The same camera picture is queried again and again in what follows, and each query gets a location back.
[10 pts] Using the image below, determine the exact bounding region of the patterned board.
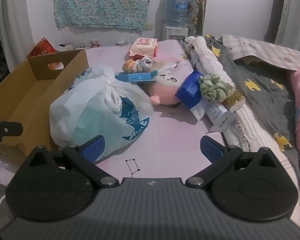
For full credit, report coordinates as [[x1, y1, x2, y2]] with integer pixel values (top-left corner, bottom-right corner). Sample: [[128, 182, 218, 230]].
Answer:
[[188, 0, 207, 37]]

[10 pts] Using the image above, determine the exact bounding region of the gold box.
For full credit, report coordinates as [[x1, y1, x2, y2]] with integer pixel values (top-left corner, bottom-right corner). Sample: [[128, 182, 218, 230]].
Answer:
[[221, 82, 246, 112]]

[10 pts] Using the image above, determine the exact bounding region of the blue packet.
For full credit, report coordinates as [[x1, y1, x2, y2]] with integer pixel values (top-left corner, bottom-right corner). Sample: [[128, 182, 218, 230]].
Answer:
[[175, 70, 210, 119]]

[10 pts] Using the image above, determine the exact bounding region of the orange striped sock bundle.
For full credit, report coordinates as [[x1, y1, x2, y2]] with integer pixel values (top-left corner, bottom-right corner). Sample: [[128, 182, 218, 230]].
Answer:
[[122, 59, 140, 73]]

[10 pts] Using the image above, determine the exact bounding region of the large water bottle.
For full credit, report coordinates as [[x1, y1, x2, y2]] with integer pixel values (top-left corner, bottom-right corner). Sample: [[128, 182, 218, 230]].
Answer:
[[165, 0, 190, 28]]

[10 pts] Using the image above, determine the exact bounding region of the grey curtain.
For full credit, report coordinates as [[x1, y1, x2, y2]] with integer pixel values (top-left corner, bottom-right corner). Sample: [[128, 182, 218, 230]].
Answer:
[[265, 0, 300, 53]]

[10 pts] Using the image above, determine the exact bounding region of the green scrunchie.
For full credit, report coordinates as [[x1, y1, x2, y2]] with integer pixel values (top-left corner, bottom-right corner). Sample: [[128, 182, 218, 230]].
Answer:
[[199, 73, 228, 102]]

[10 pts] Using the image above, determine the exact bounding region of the pink printed bed sheet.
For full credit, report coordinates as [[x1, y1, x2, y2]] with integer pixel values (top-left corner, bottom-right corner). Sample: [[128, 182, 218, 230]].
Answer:
[[0, 40, 300, 205]]

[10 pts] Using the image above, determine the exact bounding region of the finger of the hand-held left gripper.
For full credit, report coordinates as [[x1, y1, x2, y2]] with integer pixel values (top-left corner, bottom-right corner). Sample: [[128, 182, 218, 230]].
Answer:
[[0, 115, 23, 142]]

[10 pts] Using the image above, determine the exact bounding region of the white plastic bag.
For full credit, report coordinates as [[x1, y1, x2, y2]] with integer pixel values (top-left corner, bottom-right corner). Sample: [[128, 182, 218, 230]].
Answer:
[[49, 65, 154, 163]]

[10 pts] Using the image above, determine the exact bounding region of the white water dispenser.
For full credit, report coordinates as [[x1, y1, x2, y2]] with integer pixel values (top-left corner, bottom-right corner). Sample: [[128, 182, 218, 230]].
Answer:
[[162, 26, 189, 40]]

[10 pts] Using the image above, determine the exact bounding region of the brown cardboard box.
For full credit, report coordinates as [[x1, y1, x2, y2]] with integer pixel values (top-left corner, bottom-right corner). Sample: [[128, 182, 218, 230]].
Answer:
[[0, 49, 90, 167]]

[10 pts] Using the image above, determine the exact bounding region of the white fringed towel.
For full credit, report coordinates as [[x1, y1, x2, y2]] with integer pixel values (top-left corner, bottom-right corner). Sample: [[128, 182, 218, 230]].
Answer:
[[183, 36, 278, 153]]

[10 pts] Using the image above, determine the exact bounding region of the checked blanket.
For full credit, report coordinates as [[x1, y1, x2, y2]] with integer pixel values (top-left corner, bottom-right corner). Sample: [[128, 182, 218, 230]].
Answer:
[[221, 34, 300, 72]]

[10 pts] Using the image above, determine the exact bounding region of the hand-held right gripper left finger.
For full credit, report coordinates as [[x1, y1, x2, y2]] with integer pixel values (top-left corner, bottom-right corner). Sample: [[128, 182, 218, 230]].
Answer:
[[22, 135, 119, 189]]

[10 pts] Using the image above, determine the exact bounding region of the grey dinosaur print blanket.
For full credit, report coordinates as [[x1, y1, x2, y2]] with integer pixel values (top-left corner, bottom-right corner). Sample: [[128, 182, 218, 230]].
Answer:
[[205, 34, 300, 155]]

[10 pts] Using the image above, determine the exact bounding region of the pink wet wipes packet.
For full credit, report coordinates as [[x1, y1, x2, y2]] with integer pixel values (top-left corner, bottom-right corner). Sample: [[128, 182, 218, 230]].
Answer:
[[129, 37, 158, 58]]

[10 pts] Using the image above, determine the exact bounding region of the floral wall cloth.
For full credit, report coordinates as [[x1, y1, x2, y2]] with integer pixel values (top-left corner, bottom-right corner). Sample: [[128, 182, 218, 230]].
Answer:
[[54, 0, 161, 31]]

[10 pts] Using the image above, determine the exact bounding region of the white curtain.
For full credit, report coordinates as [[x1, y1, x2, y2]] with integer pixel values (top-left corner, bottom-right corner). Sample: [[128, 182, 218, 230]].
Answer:
[[0, 0, 34, 63]]

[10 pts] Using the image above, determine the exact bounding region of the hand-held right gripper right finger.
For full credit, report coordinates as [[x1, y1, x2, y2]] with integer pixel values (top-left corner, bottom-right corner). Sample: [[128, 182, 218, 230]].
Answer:
[[185, 135, 278, 188]]

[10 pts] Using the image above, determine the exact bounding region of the light blue box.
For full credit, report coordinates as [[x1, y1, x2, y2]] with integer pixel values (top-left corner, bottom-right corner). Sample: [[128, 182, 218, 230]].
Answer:
[[114, 70, 158, 83]]

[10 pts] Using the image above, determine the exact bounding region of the pink plush toy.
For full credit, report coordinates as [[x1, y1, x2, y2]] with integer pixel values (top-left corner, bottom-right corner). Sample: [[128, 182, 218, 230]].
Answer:
[[150, 62, 183, 105]]

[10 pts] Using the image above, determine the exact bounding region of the red printed bag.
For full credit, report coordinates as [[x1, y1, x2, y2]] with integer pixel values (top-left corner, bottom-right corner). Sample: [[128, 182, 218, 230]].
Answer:
[[27, 37, 58, 57]]

